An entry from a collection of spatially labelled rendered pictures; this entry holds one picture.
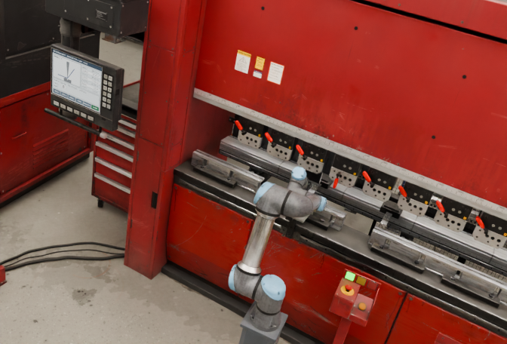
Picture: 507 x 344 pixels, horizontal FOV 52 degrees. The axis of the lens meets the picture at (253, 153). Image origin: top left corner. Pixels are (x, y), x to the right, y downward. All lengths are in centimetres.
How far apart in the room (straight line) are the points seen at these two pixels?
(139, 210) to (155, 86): 89
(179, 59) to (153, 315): 166
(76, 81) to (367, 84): 154
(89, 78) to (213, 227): 121
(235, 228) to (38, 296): 134
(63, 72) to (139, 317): 160
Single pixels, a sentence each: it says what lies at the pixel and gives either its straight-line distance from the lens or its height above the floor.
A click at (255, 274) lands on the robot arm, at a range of 241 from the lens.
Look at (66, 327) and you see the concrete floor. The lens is 350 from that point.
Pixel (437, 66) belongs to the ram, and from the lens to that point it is 263.
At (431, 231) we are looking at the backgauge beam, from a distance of 324.
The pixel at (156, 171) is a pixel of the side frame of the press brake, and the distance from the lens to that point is 330.
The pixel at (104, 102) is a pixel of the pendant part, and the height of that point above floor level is 140.
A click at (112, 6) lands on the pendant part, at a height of 190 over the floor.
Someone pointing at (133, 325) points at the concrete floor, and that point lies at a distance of 350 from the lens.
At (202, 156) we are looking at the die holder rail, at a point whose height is 97.
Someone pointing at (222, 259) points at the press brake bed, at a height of 37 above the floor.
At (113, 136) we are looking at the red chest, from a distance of 397.
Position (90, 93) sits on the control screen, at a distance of 292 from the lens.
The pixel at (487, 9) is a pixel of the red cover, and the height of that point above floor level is 226.
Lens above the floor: 256
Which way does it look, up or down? 27 degrees down
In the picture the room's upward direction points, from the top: 12 degrees clockwise
